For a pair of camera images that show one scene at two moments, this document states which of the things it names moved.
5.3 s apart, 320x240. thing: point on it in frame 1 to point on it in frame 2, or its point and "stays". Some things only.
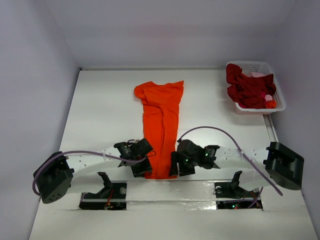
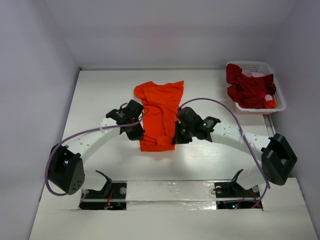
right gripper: [179, 164] to [180, 135]
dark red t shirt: [247, 91] stays
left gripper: [138, 172] to [137, 135]
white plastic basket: [265, 67] stays
